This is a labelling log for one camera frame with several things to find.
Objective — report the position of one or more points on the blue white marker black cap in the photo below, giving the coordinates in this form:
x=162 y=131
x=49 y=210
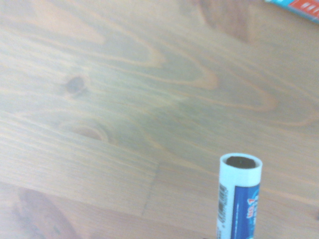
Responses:
x=239 y=196

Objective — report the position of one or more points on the teal and red holder box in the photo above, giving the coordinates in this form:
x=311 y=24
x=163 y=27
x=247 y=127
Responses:
x=299 y=6

